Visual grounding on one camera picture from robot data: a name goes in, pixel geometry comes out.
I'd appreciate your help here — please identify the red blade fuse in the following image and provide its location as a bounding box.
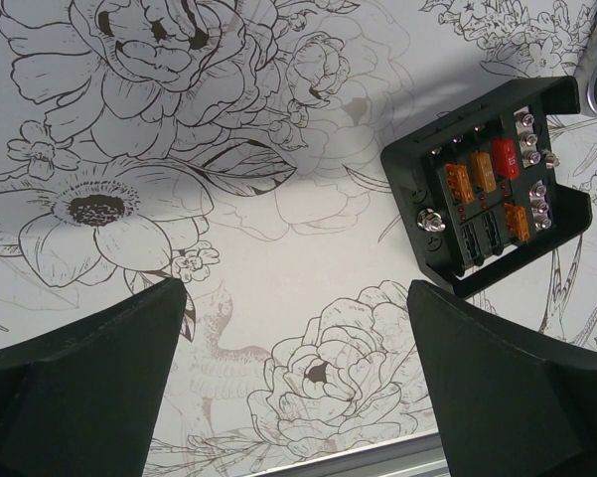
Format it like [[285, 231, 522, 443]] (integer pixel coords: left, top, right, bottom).
[[491, 138, 520, 180]]

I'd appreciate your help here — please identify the floral table mat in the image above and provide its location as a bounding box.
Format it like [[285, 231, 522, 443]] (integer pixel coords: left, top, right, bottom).
[[0, 1, 597, 476]]

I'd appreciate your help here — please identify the black fuse box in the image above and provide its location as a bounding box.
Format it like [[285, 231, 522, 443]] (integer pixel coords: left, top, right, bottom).
[[380, 77, 593, 299]]

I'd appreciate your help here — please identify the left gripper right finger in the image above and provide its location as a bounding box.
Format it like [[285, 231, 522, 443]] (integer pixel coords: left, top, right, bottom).
[[407, 280, 597, 476]]

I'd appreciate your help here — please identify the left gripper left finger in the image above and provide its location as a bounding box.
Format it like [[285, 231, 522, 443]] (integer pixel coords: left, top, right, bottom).
[[0, 278, 187, 477]]

